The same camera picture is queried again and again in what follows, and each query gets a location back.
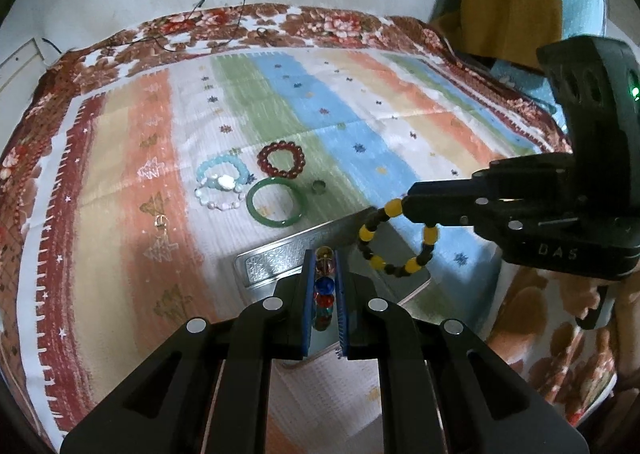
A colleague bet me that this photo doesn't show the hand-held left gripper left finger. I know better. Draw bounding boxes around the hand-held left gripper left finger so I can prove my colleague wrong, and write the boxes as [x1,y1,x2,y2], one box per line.
[60,249,317,454]

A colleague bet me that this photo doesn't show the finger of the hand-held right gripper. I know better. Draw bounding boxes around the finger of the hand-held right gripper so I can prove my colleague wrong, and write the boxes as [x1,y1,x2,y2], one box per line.
[406,178,507,236]
[471,152,577,201]

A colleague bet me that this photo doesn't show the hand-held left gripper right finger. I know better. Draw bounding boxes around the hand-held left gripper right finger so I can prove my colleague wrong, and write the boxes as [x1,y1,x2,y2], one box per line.
[333,249,591,454]

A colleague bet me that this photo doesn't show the multicoloured glass bead bracelet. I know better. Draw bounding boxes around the multicoloured glass bead bracelet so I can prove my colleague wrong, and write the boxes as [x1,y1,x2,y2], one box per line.
[313,246,337,333]

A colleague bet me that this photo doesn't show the metal tin box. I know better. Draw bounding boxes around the metal tin box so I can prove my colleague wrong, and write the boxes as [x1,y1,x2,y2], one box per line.
[234,206,434,366]

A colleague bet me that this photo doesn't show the yellow and dark bead bracelet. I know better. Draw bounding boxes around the yellow and dark bead bracelet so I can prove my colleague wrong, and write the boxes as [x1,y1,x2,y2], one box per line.
[356,199,440,280]

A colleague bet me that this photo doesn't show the green jade bangle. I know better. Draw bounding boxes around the green jade bangle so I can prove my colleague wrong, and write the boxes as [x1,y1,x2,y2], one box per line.
[246,177,305,229]

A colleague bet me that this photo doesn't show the white pearl bracelet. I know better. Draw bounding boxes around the white pearl bracelet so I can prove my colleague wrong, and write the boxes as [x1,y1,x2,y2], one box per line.
[194,175,248,213]

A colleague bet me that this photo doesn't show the dark red bead bracelet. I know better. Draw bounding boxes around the dark red bead bracelet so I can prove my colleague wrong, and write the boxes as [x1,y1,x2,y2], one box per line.
[256,142,306,180]

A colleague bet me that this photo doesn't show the light blue bead bracelet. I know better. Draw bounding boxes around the light blue bead bracelet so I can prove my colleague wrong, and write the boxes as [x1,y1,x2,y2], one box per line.
[195,157,249,191]

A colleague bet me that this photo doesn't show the striped patterned cloth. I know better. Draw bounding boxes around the striped patterned cloth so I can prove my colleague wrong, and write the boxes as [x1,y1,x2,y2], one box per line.
[15,46,573,441]

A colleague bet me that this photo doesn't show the light blue cloth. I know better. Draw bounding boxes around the light blue cloth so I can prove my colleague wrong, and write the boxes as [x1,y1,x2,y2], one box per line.
[492,0,610,131]

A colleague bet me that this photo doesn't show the striped colourful tablecloth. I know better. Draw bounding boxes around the striped colourful tablecloth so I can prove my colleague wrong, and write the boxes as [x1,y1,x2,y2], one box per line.
[0,3,640,454]

